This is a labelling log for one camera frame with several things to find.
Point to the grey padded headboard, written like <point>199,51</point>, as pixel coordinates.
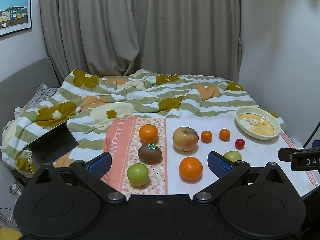
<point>20,85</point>

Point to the red cherry tomato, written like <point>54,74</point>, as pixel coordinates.
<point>239,143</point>

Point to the grey patterned cloth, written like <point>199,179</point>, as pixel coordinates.
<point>41,92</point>

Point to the brown kiwi with green sticker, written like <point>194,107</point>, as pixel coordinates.
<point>150,153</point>

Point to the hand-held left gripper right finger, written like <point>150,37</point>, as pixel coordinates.
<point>220,165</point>

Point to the large orange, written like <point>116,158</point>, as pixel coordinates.
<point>148,133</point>
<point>190,168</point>

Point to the white round device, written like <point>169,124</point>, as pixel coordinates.
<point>16,187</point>

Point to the brown russet apple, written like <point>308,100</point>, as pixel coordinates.
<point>185,138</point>

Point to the green striped floral blanket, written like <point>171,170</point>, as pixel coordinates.
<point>150,95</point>

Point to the wall poster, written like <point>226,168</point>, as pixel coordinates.
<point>15,12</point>

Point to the green apple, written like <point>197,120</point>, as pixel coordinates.
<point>138,174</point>
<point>235,156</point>

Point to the yellow cloth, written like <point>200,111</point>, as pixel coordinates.
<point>10,233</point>

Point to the cream bowl with cartoon print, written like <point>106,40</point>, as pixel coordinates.
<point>257,123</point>

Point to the grey laptop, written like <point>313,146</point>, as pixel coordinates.
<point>55,142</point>

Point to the pink and white towel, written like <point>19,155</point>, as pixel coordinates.
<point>262,155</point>

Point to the grey curtain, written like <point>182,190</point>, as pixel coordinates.
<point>112,30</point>

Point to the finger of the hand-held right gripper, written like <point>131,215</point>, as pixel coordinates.
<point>285,155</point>

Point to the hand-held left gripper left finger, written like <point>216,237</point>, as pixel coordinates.
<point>100,164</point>

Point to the small tangerine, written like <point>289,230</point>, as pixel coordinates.
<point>206,136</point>
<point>224,134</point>

